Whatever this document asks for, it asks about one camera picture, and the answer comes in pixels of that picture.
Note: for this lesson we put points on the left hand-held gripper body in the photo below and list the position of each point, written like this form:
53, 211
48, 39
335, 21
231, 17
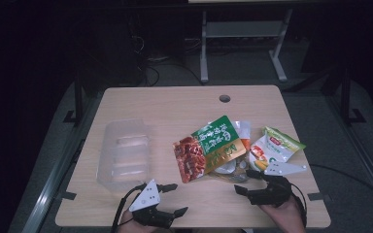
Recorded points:
145, 198

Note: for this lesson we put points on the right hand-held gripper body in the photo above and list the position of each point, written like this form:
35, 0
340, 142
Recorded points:
273, 191

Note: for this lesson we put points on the white and orange packet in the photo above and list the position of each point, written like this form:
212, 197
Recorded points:
231, 170

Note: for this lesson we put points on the white and green corn packet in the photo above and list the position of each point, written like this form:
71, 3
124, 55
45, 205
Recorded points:
273, 149

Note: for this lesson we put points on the clear plastic container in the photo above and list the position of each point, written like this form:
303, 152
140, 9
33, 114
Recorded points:
124, 155

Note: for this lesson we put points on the green and orange meat packet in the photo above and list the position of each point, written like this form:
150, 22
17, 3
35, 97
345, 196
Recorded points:
207, 147

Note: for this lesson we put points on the person's right hand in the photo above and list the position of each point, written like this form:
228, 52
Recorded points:
286, 217

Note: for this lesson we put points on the person's left hand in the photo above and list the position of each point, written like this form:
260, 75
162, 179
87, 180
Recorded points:
132, 226

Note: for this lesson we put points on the black tape strip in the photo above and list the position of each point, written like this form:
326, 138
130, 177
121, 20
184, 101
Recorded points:
317, 196
68, 195

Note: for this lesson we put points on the black metal stand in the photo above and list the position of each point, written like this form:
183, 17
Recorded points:
345, 93
78, 97

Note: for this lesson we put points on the silver metal rail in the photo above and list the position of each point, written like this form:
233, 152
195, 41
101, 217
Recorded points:
362, 158
53, 181

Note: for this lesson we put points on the white metal desk frame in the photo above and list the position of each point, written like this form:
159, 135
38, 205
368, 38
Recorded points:
243, 29

